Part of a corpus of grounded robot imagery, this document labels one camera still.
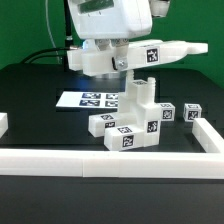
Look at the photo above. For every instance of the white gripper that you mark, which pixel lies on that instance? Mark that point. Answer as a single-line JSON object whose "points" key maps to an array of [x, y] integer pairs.
{"points": [[118, 20]]}

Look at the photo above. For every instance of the white chair back part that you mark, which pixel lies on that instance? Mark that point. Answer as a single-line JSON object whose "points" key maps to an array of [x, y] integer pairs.
{"points": [[140, 54]]}

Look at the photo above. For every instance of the white chair seat part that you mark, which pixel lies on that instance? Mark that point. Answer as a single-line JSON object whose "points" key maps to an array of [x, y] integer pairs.
{"points": [[138, 99]]}

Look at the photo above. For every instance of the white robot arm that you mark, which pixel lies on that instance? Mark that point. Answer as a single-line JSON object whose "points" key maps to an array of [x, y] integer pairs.
{"points": [[156, 6]]}

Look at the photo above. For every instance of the white marker sheet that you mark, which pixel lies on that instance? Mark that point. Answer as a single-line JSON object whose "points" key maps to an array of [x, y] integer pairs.
{"points": [[70, 99]]}

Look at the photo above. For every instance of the white block at left edge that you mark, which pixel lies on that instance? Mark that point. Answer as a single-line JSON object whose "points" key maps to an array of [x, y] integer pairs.
{"points": [[3, 123]]}

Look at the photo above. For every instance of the white U-shaped fence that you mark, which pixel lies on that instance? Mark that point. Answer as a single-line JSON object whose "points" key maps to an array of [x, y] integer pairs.
{"points": [[206, 165]]}

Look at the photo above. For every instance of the black vertical cable post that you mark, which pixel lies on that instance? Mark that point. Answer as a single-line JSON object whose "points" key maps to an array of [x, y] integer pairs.
{"points": [[68, 25]]}

